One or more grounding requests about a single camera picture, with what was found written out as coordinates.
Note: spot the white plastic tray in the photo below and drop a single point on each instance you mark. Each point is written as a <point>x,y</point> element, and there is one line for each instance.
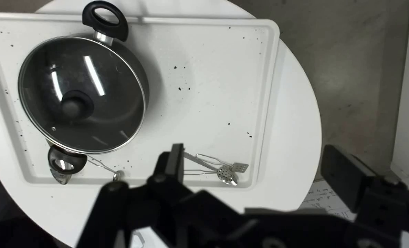
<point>204,115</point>

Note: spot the round glass pot lid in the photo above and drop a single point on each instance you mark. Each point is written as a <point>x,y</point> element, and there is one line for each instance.
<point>89,91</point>

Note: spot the black cooking pot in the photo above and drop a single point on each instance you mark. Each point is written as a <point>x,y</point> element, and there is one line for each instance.
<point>137,64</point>

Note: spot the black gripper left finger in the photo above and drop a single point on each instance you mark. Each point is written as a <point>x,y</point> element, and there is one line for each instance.
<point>178,163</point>

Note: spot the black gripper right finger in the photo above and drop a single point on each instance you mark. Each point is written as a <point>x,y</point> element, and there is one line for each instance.
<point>349,177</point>

